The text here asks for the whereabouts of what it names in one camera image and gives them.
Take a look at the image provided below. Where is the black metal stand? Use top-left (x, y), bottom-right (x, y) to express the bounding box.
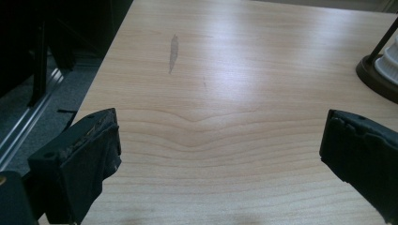
top-left (27, 21), bottom-right (49, 108)

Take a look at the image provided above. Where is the black wire cup holder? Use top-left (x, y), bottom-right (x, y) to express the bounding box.
top-left (355, 17), bottom-right (398, 105)

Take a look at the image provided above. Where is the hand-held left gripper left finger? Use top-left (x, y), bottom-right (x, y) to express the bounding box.
top-left (27, 107), bottom-right (122, 225)

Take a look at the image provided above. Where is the metal floor rail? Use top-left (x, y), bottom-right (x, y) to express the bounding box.
top-left (0, 67), bottom-right (65, 172)

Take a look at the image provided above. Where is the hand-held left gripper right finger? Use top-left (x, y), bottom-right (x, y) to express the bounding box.
top-left (318, 109), bottom-right (398, 225)

